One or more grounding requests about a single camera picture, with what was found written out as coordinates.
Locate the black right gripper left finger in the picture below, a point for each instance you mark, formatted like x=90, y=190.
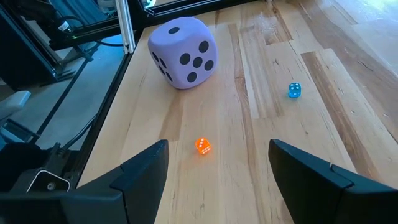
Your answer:
x=124, y=196

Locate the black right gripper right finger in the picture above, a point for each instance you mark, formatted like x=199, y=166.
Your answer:
x=311, y=186

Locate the small orange translucent die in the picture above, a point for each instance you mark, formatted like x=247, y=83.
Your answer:
x=203, y=146

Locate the small cyan translucent die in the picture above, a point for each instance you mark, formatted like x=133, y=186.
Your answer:
x=294, y=90

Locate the large purple foam die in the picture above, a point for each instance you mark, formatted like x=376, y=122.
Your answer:
x=183, y=56

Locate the silver aluminium strut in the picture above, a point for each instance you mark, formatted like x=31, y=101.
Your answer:
x=126, y=28

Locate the table-level camera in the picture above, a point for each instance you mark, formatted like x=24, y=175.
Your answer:
x=46, y=183

